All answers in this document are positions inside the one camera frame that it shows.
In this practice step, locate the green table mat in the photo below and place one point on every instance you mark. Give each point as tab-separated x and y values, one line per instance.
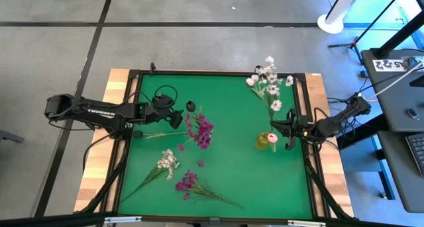
232	187

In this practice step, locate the dark artificial tulip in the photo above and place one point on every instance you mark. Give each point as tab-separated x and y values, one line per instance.
190	106

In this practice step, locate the bare green stem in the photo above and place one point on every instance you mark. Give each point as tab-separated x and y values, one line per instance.
165	133

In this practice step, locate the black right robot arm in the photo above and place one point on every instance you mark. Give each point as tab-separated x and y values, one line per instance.
331	124

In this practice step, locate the yellow glass vase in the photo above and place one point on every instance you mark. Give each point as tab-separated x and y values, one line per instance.
261	141

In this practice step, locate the thin black tripod stand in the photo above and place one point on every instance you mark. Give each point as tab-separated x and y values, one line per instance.
355	42

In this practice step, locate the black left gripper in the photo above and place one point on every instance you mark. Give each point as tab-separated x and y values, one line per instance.
162	109

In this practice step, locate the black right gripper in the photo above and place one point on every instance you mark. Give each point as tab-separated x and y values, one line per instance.
298	129

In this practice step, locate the white artificial flower bunch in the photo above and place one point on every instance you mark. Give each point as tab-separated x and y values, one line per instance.
167	162
272	89

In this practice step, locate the black metal rig frame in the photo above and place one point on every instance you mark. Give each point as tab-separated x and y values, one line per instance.
198	72

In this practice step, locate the yellow white power plug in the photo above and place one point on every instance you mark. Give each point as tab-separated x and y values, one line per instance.
359	96

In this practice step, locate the white pillar with round base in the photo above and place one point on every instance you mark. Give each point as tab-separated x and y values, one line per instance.
331	23

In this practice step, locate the white printed label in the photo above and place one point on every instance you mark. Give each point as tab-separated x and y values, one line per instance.
387	65

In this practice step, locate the loose purple petal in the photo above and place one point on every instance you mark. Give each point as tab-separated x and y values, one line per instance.
181	147
200	163

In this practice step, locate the dark gray desk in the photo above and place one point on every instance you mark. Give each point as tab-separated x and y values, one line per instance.
401	180
391	98

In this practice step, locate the silver metal bracket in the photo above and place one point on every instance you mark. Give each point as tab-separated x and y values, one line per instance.
306	223
122	219

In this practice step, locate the blue desk leg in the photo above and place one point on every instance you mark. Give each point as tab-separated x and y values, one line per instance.
386	180

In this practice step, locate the thick black pole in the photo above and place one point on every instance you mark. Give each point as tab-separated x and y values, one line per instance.
397	38

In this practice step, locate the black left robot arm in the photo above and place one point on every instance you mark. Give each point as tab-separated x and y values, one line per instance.
99	112

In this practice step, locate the gray furniture foot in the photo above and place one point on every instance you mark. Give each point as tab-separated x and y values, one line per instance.
10	136

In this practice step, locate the black keyboard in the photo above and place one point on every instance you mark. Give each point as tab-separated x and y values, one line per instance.
417	151

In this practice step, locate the small black key fob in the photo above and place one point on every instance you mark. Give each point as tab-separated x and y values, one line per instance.
413	114

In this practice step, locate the purple artificial flower bunch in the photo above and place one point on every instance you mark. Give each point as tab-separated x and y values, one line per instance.
189	182
202	131

